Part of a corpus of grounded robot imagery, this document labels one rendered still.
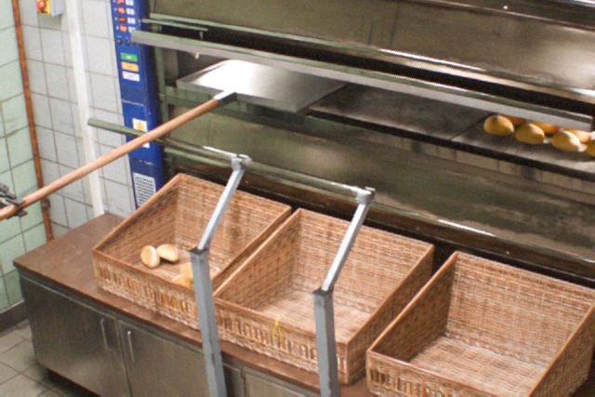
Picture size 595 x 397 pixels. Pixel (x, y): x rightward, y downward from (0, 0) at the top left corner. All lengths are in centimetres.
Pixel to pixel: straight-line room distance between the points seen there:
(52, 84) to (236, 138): 104
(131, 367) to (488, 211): 144
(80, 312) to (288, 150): 99
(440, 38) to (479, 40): 14
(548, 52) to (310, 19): 87
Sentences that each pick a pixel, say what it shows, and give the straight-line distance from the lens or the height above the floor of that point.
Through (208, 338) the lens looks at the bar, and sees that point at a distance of 378.
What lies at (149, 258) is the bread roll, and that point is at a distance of 436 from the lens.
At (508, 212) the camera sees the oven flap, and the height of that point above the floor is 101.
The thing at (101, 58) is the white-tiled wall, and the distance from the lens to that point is 465.
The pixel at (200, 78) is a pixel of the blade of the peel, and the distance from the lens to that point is 442.
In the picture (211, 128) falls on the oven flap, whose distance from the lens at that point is 433.
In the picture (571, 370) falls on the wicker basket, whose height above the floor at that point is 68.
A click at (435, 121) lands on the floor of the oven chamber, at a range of 387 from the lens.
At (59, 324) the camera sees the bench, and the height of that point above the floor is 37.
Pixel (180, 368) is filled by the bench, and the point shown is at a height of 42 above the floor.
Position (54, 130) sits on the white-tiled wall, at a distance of 506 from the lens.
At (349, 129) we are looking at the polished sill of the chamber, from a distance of 387.
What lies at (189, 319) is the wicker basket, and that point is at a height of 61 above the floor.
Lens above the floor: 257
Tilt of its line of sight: 23 degrees down
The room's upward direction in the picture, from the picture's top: 5 degrees counter-clockwise
